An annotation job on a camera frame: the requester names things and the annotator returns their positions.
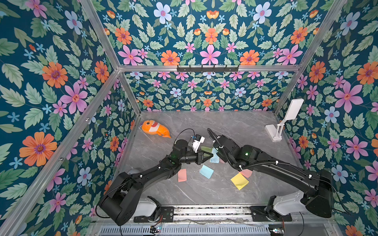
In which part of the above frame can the torn pink memo page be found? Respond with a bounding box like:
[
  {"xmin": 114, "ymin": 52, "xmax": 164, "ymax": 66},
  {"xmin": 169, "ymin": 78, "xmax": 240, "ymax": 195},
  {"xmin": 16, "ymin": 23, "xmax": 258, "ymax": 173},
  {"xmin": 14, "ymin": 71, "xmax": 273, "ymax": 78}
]
[{"xmin": 178, "ymin": 169, "xmax": 187, "ymax": 183}]

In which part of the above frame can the black hook rail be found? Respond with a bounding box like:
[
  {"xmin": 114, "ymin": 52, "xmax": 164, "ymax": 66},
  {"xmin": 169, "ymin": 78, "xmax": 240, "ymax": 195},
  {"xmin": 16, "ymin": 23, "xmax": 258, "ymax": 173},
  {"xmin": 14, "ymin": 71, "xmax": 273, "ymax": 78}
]
[{"xmin": 176, "ymin": 65, "xmax": 239, "ymax": 73}]

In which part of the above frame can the orange clownfish plush toy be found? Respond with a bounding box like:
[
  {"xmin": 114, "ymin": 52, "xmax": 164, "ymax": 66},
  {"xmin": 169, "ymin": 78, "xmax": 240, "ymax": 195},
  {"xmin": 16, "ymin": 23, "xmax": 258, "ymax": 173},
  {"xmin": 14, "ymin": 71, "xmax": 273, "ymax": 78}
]
[{"xmin": 141, "ymin": 120, "xmax": 171, "ymax": 138}]

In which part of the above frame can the yellow memo pad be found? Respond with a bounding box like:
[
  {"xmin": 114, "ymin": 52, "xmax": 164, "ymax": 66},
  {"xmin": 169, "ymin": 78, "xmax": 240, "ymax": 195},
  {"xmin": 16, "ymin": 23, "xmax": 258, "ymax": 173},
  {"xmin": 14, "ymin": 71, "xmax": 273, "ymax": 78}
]
[{"xmin": 231, "ymin": 173, "xmax": 249, "ymax": 190}]

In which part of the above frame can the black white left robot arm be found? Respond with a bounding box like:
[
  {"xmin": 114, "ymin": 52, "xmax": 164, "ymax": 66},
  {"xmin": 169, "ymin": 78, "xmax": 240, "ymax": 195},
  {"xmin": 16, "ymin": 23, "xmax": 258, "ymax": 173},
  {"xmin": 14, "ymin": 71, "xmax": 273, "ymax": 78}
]
[{"xmin": 97, "ymin": 139, "xmax": 213, "ymax": 226}]

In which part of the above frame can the torn blue memo page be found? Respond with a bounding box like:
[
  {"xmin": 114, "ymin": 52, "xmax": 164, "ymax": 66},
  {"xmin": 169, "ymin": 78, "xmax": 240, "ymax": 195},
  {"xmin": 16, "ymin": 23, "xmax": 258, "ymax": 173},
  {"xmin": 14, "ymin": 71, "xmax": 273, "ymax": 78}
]
[{"xmin": 199, "ymin": 165, "xmax": 214, "ymax": 179}]

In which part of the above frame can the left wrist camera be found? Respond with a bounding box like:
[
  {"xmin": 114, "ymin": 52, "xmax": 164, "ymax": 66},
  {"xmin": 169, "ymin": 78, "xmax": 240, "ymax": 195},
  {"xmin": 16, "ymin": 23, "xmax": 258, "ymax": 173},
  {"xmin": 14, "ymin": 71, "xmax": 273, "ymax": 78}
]
[{"xmin": 192, "ymin": 134, "xmax": 205, "ymax": 153}]

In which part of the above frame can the white phone stand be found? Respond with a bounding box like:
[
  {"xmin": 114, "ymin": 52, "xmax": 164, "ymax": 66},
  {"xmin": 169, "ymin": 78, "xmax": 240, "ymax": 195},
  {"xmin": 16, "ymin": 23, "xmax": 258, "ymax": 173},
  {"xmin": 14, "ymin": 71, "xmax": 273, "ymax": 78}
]
[{"xmin": 265, "ymin": 98, "xmax": 304, "ymax": 142}]

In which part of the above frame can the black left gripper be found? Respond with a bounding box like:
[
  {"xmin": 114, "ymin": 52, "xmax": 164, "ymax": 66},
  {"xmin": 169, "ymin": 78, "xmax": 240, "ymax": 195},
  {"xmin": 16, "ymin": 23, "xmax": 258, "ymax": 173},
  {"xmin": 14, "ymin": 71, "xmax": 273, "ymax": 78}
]
[{"xmin": 177, "ymin": 149, "xmax": 212, "ymax": 166}]

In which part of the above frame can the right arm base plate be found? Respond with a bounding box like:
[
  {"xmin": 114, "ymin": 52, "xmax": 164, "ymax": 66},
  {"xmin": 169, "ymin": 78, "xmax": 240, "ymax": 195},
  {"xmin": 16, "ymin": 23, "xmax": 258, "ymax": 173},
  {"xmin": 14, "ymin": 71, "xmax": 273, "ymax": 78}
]
[{"xmin": 250, "ymin": 206, "xmax": 292, "ymax": 222}]

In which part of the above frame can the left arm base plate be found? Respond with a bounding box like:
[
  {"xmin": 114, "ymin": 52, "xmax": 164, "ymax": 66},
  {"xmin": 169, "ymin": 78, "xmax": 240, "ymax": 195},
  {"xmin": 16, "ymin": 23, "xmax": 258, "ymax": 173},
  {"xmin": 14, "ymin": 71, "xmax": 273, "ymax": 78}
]
[{"xmin": 133, "ymin": 206, "xmax": 174, "ymax": 223}]

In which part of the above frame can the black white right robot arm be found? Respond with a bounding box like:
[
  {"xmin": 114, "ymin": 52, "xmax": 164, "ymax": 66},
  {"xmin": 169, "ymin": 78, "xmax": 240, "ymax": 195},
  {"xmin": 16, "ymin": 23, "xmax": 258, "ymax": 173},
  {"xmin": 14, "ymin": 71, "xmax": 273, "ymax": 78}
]
[{"xmin": 207, "ymin": 129, "xmax": 334, "ymax": 218}]

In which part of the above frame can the large pink memo pad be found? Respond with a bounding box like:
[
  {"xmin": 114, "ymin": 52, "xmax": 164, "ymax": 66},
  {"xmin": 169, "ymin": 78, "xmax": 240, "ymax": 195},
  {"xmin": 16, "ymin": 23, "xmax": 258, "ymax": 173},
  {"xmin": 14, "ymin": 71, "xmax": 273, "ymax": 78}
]
[{"xmin": 239, "ymin": 169, "xmax": 253, "ymax": 178}]

